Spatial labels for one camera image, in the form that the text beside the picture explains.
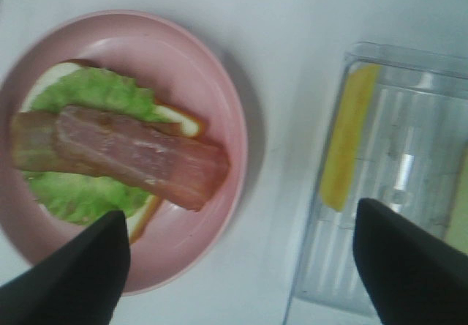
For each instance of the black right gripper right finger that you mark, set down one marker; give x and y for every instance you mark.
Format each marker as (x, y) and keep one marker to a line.
(411, 276)

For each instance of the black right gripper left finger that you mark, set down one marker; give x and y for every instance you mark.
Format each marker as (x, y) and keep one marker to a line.
(81, 283)

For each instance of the bread slice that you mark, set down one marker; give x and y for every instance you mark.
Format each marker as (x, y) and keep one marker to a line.
(179, 122)
(456, 234)

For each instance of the green lettuce leaf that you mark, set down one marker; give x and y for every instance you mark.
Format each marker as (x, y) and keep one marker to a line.
(81, 199)

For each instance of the yellow cheese slice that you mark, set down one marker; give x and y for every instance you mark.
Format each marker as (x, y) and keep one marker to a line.
(339, 168)

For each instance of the bacon strip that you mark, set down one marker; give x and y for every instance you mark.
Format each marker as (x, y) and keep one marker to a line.
(182, 170)
(32, 146)

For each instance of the right clear plastic tray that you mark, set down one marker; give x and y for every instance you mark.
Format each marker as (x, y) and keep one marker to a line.
(412, 143)

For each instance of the pink round plate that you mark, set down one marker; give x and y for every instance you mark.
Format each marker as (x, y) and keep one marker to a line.
(162, 56)

